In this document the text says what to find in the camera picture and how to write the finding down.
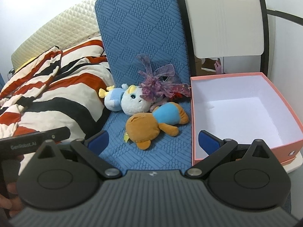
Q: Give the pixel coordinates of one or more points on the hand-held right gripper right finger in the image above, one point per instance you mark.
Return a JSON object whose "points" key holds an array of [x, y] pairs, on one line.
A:
{"points": [[208, 140]]}

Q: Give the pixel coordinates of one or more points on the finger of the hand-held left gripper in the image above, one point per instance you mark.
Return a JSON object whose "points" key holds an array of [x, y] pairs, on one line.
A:
{"points": [[59, 133]]}

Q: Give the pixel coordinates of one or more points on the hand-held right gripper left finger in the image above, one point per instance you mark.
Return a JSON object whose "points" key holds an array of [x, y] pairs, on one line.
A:
{"points": [[98, 139]]}

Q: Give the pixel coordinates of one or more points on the brown bear plush toy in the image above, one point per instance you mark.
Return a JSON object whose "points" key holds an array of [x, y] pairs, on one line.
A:
{"points": [[142, 127]]}

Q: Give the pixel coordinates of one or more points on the pink cardboard box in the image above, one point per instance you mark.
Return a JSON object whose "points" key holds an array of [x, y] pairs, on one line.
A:
{"points": [[236, 104]]}

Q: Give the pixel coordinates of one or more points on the white and blue plush toy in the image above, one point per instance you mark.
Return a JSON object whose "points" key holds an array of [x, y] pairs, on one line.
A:
{"points": [[132, 104]]}

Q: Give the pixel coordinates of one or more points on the person's left hand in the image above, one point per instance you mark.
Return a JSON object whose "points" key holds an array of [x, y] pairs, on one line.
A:
{"points": [[13, 201]]}

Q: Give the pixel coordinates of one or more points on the red black striped blanket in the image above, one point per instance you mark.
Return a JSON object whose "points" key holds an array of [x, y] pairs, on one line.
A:
{"points": [[59, 94]]}

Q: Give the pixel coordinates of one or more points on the red shiny toy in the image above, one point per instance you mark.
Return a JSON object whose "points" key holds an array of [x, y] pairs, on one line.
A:
{"points": [[180, 95]]}

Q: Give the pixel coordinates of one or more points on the yellow cloth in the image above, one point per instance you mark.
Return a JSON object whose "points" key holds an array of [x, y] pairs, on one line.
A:
{"points": [[28, 63]]}

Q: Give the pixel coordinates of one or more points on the cream quilted headboard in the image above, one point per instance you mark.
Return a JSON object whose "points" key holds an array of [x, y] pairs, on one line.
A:
{"points": [[66, 23]]}

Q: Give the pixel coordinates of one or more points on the blue quilted mat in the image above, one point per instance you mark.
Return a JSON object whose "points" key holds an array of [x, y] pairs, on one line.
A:
{"points": [[142, 28]]}

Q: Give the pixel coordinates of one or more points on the beige chair with black frame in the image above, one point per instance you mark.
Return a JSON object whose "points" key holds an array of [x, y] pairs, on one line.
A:
{"points": [[224, 23]]}

